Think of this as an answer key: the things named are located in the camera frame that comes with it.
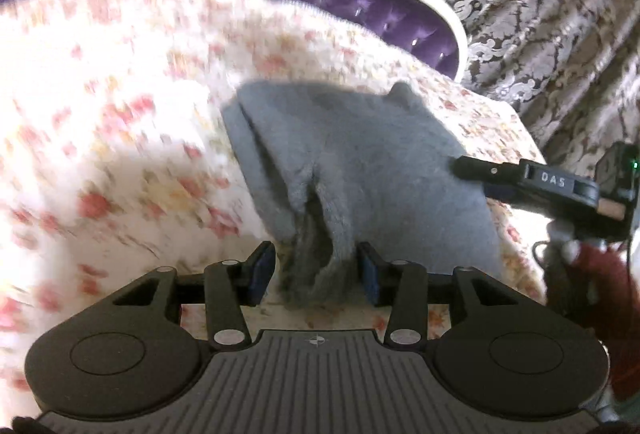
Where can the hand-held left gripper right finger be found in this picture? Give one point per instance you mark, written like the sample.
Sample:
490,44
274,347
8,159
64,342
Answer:
369,274

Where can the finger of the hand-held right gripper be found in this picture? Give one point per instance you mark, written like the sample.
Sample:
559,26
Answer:
485,169
510,195

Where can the person's right forearm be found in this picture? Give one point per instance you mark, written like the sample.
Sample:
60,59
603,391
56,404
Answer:
617,314

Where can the person's right hand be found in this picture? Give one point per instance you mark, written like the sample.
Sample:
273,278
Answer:
567,246

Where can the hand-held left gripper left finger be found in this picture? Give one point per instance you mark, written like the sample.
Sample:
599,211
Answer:
262,274

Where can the grey argyle knit sweater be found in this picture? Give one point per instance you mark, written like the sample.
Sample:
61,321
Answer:
360,153

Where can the floral bedsheet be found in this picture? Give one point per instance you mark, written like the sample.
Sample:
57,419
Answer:
110,113

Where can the grey damask curtain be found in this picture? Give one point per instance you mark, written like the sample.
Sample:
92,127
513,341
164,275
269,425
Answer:
540,13

